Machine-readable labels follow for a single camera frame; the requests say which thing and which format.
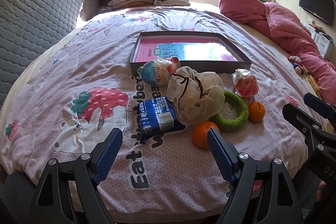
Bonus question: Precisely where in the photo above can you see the blue snack packet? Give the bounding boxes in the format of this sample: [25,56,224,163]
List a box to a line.
[133,97,186,144]

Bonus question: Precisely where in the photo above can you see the white drawer cabinet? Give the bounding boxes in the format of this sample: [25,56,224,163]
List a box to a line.
[304,22,334,60]

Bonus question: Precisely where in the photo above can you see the red white snack bag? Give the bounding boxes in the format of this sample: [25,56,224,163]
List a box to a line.
[232,69,259,97]

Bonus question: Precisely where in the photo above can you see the orange mandarin with stem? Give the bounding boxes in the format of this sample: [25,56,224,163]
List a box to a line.
[248,101,265,123]

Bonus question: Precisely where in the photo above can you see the round blue red snack bag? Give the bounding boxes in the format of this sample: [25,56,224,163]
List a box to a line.
[137,56,181,87]

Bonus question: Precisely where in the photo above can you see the green fuzzy ring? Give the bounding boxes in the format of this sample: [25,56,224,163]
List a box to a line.
[209,90,249,133]

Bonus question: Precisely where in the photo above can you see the shallow grey cardboard box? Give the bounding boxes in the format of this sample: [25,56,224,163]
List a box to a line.
[129,31,252,76]

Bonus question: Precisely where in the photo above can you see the cream mesh drawstring bag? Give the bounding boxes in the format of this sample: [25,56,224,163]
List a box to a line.
[166,66,225,124]

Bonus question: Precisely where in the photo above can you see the pink quilted comforter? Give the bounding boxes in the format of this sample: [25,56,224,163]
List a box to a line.
[219,0,336,105]

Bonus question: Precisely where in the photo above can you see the pink blue children's book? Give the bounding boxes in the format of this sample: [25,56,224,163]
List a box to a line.
[135,37,239,62]

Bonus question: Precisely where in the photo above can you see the pink strawberry print bedsheet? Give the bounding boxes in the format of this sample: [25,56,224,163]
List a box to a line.
[1,8,327,223]

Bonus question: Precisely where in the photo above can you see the small colourful toy figure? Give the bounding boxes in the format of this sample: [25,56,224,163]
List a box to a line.
[288,56,310,75]

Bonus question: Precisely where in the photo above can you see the grey quilted headboard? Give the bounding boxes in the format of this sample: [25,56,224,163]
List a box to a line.
[1,0,84,101]

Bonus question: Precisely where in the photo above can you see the black flat television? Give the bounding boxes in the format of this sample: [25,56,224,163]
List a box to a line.
[299,0,334,26]

